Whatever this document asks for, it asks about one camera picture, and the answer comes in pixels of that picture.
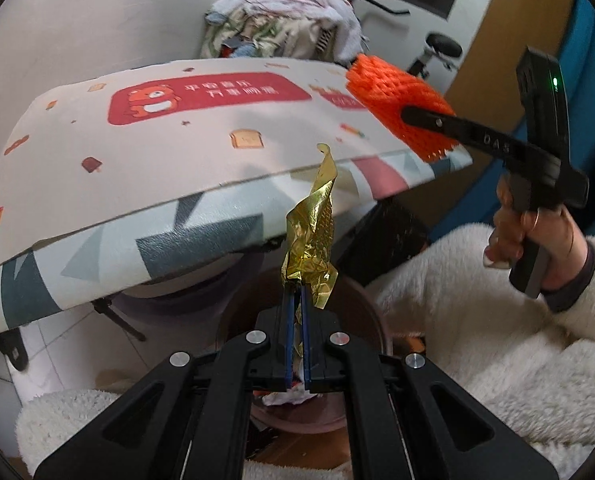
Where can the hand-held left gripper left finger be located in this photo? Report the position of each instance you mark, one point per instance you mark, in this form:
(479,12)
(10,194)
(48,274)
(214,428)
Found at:
(290,320)

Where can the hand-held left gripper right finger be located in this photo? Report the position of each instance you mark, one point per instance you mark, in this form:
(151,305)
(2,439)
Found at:
(306,320)

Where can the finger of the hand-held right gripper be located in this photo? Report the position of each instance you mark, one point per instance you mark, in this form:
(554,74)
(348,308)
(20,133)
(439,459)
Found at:
(457,127)

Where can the brown round bin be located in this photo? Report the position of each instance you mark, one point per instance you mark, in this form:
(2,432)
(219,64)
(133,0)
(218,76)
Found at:
(360,320)

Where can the white paper bag red print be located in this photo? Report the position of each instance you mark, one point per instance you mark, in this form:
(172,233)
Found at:
(282,399)

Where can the orange foam fruit net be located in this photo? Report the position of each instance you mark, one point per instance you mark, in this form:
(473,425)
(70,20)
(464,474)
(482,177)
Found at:
(382,90)

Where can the gold foil wrapper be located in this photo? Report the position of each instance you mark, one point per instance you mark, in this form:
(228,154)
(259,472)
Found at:
(312,230)

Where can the person's right hand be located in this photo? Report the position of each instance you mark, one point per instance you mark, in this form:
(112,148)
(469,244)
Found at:
(565,245)

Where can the black exercise bike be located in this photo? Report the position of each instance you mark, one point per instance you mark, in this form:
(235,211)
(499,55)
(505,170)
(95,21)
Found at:
(440,47)

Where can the white fleece robe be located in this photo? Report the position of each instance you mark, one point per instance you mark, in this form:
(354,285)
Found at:
(477,320)

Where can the pile of clothes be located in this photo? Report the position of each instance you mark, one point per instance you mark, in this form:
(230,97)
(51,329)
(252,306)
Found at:
(277,15)

